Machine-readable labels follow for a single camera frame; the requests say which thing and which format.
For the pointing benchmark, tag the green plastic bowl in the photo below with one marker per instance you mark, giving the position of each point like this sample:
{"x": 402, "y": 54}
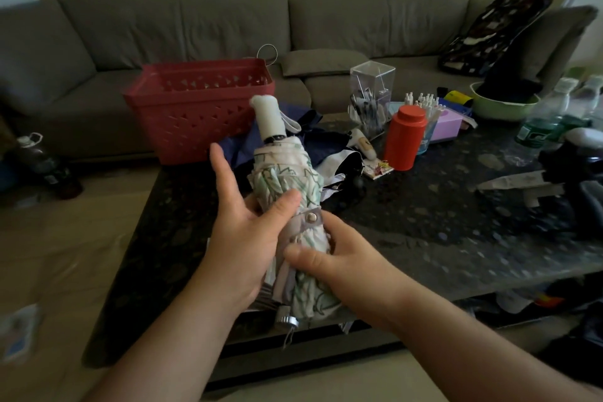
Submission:
{"x": 503, "y": 104}

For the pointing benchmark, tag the grey sofa cushion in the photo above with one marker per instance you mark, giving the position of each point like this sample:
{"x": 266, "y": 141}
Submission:
{"x": 322, "y": 62}

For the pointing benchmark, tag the small colourful card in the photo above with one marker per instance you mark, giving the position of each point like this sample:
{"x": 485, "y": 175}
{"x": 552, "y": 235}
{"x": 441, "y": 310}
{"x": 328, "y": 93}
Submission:
{"x": 377, "y": 168}

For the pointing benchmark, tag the clear plastic pen holder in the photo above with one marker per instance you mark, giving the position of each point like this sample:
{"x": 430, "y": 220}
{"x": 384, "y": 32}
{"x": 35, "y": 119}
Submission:
{"x": 371, "y": 95}

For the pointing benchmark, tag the purple box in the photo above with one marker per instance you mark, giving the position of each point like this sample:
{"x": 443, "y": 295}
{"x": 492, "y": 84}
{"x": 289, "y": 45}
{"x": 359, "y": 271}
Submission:
{"x": 446, "y": 126}

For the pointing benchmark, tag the dark water jug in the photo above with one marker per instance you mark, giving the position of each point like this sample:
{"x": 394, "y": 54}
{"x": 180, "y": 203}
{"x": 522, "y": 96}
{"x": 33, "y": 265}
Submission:
{"x": 45, "y": 166}

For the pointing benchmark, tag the navy blue umbrella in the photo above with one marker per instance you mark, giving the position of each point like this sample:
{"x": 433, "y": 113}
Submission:
{"x": 301, "y": 145}

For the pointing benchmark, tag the grey sofa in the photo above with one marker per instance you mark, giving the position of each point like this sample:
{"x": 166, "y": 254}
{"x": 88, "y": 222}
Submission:
{"x": 264, "y": 53}

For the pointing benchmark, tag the clear glass cup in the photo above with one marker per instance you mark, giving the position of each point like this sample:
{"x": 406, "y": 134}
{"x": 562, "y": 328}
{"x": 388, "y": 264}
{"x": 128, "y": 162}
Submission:
{"x": 425, "y": 135}

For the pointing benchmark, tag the red cylindrical bottle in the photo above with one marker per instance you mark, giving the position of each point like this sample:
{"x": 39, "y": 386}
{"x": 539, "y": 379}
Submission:
{"x": 403, "y": 138}

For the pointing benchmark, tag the person's right thumb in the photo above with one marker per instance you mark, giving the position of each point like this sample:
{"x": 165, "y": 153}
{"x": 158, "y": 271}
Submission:
{"x": 308, "y": 259}

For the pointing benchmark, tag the yellow black object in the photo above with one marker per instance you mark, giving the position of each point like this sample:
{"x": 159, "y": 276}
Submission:
{"x": 456, "y": 98}

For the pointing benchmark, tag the person's right hand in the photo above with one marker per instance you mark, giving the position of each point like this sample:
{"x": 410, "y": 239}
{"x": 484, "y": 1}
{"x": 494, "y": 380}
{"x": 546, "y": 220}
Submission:
{"x": 346, "y": 269}

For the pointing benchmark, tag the bunch of white pens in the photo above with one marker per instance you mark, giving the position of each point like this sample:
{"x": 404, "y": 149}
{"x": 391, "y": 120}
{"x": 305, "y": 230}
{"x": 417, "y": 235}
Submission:
{"x": 424, "y": 104}

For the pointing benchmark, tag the person's left hand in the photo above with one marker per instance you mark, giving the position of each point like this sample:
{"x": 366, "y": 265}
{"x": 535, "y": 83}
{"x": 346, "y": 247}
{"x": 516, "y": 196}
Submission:
{"x": 240, "y": 246}

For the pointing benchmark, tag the white green umbrella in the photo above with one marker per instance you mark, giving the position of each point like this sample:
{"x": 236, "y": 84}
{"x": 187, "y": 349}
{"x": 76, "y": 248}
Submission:
{"x": 292, "y": 222}

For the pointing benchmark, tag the person's left thumb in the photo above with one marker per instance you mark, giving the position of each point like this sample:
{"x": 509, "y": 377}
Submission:
{"x": 281, "y": 213}

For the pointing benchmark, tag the person's left forearm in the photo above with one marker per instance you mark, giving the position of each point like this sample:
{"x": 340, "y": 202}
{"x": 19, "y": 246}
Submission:
{"x": 155, "y": 347}

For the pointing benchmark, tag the dark patterned bag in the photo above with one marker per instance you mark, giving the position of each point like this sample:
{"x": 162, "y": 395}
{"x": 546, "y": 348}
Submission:
{"x": 499, "y": 34}

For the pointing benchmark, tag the red plastic basket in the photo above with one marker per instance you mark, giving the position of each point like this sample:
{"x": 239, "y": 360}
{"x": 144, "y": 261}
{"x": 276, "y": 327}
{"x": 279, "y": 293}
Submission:
{"x": 195, "y": 109}

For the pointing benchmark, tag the clear plastic water bottle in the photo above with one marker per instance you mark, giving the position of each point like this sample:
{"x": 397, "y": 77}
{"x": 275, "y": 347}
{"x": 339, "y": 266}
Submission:
{"x": 582, "y": 102}
{"x": 539, "y": 126}

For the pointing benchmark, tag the person's right forearm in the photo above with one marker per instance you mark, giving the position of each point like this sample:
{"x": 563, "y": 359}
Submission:
{"x": 476, "y": 350}

